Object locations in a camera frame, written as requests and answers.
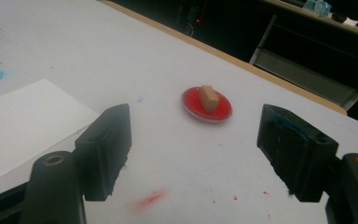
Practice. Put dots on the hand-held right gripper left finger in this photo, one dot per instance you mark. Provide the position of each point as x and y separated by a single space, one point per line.
105 146

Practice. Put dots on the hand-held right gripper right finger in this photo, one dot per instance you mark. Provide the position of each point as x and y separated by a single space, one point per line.
295 152

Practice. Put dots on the round red dish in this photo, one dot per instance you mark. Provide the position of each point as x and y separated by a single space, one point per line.
192 102

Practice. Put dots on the tan wooden block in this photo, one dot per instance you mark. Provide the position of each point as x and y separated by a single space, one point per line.
208 99

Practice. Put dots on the white paper sheet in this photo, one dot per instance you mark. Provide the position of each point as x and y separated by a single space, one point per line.
21 124

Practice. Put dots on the large white board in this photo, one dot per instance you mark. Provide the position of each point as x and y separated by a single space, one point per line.
121 46

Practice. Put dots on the small black item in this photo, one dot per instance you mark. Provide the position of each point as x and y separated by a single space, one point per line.
339 17

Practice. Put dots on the clear blue plastic item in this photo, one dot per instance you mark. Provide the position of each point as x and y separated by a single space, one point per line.
317 6

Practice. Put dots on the dark device with red light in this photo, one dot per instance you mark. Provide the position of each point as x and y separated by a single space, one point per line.
195 18

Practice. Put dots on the white table frame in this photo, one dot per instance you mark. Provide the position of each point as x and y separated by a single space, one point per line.
307 77

